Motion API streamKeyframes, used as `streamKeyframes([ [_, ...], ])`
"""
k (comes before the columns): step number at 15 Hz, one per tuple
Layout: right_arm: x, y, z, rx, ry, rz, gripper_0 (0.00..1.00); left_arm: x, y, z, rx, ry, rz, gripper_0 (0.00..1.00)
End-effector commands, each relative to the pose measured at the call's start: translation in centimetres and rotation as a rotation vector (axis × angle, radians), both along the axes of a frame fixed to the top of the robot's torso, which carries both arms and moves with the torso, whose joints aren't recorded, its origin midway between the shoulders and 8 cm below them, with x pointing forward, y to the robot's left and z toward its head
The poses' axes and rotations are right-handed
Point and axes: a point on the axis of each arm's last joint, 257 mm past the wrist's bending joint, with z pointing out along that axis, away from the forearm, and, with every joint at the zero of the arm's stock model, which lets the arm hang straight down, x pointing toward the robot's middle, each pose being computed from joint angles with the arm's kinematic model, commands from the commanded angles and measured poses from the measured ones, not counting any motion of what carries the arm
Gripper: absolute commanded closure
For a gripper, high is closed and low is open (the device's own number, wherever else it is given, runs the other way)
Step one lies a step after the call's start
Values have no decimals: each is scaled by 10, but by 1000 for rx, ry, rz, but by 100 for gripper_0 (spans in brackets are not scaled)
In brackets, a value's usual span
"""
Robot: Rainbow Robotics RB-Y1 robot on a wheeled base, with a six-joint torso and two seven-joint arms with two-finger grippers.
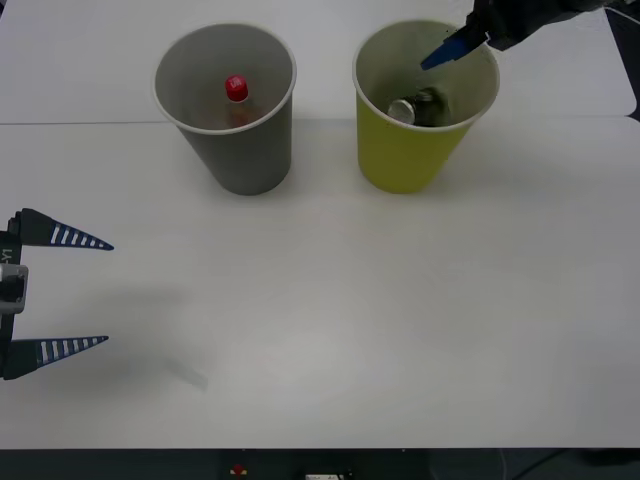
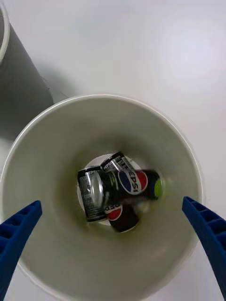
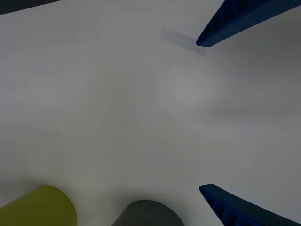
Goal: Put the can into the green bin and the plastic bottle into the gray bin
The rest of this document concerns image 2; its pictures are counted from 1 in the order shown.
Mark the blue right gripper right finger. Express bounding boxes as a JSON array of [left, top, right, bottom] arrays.
[[182, 196, 226, 301]]

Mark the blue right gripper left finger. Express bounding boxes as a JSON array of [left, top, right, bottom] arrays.
[[0, 200, 43, 301]]

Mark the black can with green print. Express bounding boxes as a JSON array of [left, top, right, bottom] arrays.
[[105, 168, 166, 201]]

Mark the black can with silver print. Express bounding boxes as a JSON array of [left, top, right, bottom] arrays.
[[77, 165, 108, 223]]

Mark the black can, red-blue round print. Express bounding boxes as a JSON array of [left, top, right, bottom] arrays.
[[100, 151, 148, 195], [105, 201, 140, 233]]

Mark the yellow-green plastic waste bin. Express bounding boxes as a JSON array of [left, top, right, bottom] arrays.
[[0, 94, 206, 301]]

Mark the grey plastic waste bin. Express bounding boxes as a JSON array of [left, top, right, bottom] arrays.
[[0, 2, 55, 142]]

